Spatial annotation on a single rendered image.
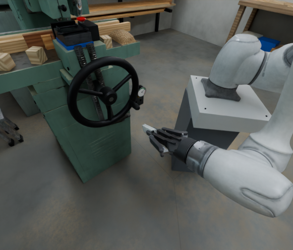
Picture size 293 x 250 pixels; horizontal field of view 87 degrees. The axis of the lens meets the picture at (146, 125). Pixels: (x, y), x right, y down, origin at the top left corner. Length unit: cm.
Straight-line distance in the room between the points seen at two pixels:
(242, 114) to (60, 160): 133
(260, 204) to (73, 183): 119
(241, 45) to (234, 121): 33
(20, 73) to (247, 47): 86
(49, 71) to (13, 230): 103
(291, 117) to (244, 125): 41
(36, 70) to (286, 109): 74
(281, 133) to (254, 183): 18
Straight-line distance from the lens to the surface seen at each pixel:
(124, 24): 96
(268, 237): 145
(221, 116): 80
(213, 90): 90
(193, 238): 123
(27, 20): 100
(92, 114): 87
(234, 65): 83
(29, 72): 69
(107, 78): 80
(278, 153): 51
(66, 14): 79
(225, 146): 111
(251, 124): 89
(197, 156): 42
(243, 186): 38
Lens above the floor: 117
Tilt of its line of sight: 47 degrees down
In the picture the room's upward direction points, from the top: 4 degrees clockwise
